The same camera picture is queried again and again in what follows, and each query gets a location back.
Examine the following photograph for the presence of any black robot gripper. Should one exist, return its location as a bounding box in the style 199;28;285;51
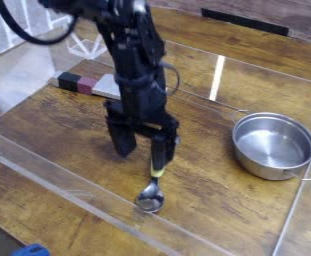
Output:
104;71;179;171

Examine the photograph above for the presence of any yellow handled metal spoon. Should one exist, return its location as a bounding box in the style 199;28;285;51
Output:
134;167;164;213

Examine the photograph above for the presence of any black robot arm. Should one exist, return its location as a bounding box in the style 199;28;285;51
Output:
38;0;179;172

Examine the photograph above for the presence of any silver metal pot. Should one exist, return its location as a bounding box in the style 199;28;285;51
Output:
231;110;311;181

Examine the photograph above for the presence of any grey block with coloured end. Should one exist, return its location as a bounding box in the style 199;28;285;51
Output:
48;71;120;100

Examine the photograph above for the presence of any clear acrylic triangle stand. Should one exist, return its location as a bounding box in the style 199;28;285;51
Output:
65;33;106;60

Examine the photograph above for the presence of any blue object at corner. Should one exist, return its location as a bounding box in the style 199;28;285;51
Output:
9;244;50;256

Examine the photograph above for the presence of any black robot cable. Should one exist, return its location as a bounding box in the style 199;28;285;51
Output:
0;0;80;46

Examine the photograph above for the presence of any black wall strip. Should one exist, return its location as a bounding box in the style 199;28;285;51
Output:
200;8;288;36

